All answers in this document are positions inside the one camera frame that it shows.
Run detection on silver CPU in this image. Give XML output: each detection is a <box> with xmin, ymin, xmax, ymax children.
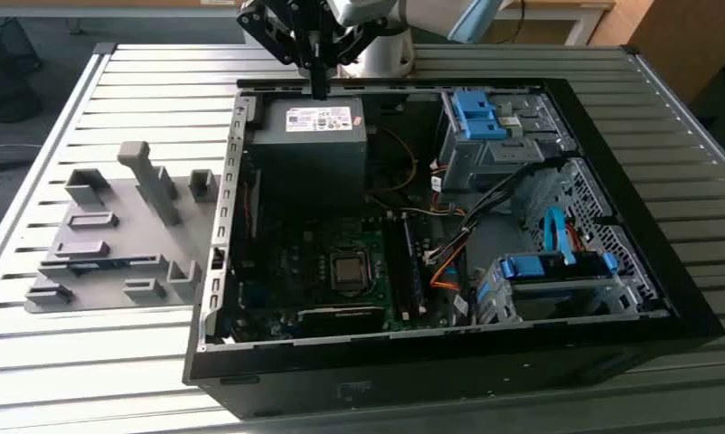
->
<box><xmin>331</xmin><ymin>257</ymin><xmax>368</xmax><ymax>284</ymax></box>

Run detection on thin yellow wire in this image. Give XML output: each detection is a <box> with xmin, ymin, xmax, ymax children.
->
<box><xmin>365</xmin><ymin>126</ymin><xmax>420</xmax><ymax>196</ymax></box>

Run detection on blue data wire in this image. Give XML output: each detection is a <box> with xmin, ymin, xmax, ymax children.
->
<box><xmin>543</xmin><ymin>205</ymin><xmax>579</xmax><ymax>268</ymax></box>

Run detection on grey plastic parts rack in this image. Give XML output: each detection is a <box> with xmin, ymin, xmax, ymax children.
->
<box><xmin>21</xmin><ymin>140</ymin><xmax>218</xmax><ymax>314</ymax></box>

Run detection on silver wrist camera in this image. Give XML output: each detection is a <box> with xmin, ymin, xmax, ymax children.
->
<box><xmin>331</xmin><ymin>0</ymin><xmax>399</xmax><ymax>27</ymax></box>

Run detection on green motherboard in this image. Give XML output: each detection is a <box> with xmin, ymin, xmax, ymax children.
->
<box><xmin>228</xmin><ymin>210</ymin><xmax>463</xmax><ymax>341</ymax></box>

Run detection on blue plastic disk carrier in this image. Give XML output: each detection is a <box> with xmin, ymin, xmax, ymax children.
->
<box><xmin>499</xmin><ymin>255</ymin><xmax>566</xmax><ymax>282</ymax></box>
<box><xmin>449</xmin><ymin>91</ymin><xmax>515</xmax><ymax>139</ymax></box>

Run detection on black CPU socket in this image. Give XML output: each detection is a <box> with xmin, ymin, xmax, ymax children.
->
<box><xmin>325</xmin><ymin>246</ymin><xmax>376</xmax><ymax>296</ymax></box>

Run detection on multicolour power wires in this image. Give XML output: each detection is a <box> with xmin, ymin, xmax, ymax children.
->
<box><xmin>396</xmin><ymin>203</ymin><xmax>467</xmax><ymax>219</ymax></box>

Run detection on wooden cabinet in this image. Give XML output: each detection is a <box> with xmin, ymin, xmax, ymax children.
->
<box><xmin>590</xmin><ymin>0</ymin><xmax>725</xmax><ymax>106</ymax></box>

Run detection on black wire mesh bin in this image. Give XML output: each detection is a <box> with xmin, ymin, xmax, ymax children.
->
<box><xmin>0</xmin><ymin>16</ymin><xmax>44</xmax><ymax>124</ymax></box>

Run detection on black cable bundle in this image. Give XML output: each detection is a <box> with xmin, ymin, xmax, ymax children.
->
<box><xmin>424</xmin><ymin>157</ymin><xmax>567</xmax><ymax>268</ymax></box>

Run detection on black open PC case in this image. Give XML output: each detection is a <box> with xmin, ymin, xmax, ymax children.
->
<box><xmin>181</xmin><ymin>77</ymin><xmax>725</xmax><ymax>420</ymax></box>

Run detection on orange wires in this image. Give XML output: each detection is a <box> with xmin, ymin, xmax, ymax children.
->
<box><xmin>428</xmin><ymin>252</ymin><xmax>463</xmax><ymax>291</ymax></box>

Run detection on black graphics card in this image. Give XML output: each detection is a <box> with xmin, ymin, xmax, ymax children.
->
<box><xmin>295</xmin><ymin>305</ymin><xmax>387</xmax><ymax>338</ymax></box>

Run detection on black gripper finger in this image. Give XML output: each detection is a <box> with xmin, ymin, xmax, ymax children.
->
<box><xmin>234</xmin><ymin>0</ymin><xmax>321</xmax><ymax>101</ymax></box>
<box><xmin>319</xmin><ymin>21</ymin><xmax>380</xmax><ymax>101</ymax></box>

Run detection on grey power supply unit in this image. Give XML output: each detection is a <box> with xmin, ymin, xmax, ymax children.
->
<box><xmin>242</xmin><ymin>96</ymin><xmax>369</xmax><ymax>218</ymax></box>

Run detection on red data wire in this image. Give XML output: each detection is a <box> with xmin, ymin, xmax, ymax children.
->
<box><xmin>566</xmin><ymin>222</ymin><xmax>587</xmax><ymax>254</ymax></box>

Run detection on grey metal drive cage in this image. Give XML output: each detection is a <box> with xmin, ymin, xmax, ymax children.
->
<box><xmin>473</xmin><ymin>252</ymin><xmax>670</xmax><ymax>326</ymax></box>
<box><xmin>437</xmin><ymin>90</ymin><xmax>580</xmax><ymax>194</ymax></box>

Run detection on thin red wire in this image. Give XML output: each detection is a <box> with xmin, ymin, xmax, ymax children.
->
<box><xmin>244</xmin><ymin>169</ymin><xmax>260</xmax><ymax>239</ymax></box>

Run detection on black RAM slot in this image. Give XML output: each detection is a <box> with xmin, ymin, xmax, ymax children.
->
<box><xmin>385</xmin><ymin>210</ymin><xmax>412</xmax><ymax>320</ymax></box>
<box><xmin>401</xmin><ymin>211</ymin><xmax>429</xmax><ymax>316</ymax></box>

